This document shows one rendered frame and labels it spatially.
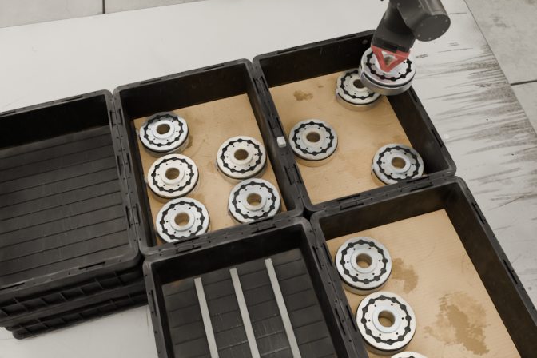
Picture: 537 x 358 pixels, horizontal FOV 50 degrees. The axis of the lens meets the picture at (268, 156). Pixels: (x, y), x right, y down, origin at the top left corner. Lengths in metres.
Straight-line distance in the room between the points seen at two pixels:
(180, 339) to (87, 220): 0.31
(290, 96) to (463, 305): 0.57
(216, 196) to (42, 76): 0.68
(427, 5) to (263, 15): 0.84
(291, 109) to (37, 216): 0.58
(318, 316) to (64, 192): 0.57
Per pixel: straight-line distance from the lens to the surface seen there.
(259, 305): 1.08
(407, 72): 1.11
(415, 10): 0.90
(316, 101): 1.31
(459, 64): 1.63
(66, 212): 1.23
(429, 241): 1.16
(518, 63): 2.70
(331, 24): 1.67
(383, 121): 1.29
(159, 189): 1.17
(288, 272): 1.10
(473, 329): 1.11
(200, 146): 1.25
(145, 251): 1.03
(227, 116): 1.29
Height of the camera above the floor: 1.85
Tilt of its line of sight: 56 degrees down
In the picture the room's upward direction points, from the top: 2 degrees counter-clockwise
